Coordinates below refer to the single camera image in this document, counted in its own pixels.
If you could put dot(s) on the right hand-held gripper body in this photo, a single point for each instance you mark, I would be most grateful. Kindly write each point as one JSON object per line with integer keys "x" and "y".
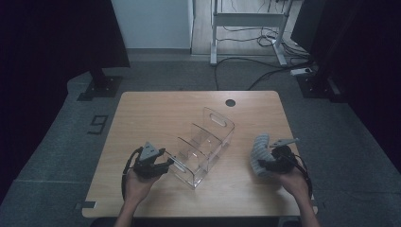
{"x": 283, "y": 162}

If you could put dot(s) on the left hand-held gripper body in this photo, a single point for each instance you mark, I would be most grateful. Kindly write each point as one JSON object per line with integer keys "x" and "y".
{"x": 146, "y": 165}

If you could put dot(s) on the grey striped fluffy sock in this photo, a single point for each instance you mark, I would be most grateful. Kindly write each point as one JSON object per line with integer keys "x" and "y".
{"x": 260, "y": 151}

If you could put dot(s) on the clear acrylic organizer box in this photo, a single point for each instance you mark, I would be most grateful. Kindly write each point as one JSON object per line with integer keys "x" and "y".
{"x": 205, "y": 148}

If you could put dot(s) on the person's left hand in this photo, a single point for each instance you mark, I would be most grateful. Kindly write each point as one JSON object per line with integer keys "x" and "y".
{"x": 137, "y": 189}

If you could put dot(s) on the person's right hand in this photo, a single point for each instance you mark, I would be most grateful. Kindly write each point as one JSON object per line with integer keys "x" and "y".
{"x": 296, "y": 186}

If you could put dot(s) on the black stand base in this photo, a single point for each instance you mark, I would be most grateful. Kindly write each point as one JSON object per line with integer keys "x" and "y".
{"x": 318, "y": 88}
{"x": 102, "y": 86}

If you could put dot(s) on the white power strip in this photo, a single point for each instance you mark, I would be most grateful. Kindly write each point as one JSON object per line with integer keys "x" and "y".
{"x": 301, "y": 71}

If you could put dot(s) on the black curtain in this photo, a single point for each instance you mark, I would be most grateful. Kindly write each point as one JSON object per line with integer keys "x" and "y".
{"x": 362, "y": 63}
{"x": 47, "y": 63}

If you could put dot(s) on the white metal desk frame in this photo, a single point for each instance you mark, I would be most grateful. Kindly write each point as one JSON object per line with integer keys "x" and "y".
{"x": 249, "y": 19}

